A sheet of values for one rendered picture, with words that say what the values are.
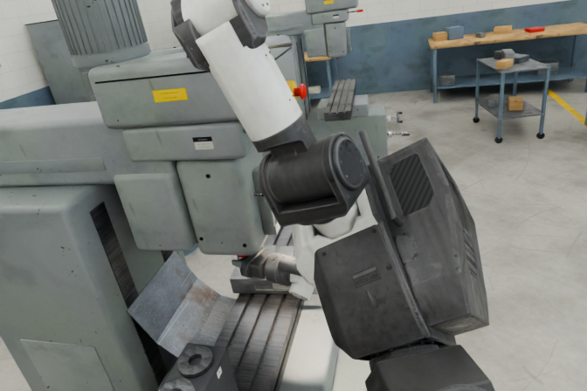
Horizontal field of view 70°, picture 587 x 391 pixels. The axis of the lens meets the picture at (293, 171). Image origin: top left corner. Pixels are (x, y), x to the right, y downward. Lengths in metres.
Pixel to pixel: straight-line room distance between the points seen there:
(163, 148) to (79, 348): 0.78
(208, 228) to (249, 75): 0.70
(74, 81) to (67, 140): 4.96
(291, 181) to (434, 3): 7.00
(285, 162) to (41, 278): 1.01
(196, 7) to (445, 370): 0.60
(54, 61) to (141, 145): 5.24
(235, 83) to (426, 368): 0.47
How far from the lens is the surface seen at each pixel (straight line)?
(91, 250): 1.34
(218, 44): 0.59
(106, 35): 1.17
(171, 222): 1.23
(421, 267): 0.68
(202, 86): 1.00
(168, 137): 1.10
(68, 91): 6.36
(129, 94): 1.10
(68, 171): 1.35
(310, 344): 1.52
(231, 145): 1.04
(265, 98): 0.59
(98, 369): 1.65
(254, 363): 1.40
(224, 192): 1.13
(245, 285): 1.61
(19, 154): 1.44
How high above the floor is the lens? 2.01
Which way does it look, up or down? 24 degrees down
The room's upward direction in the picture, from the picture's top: 9 degrees counter-clockwise
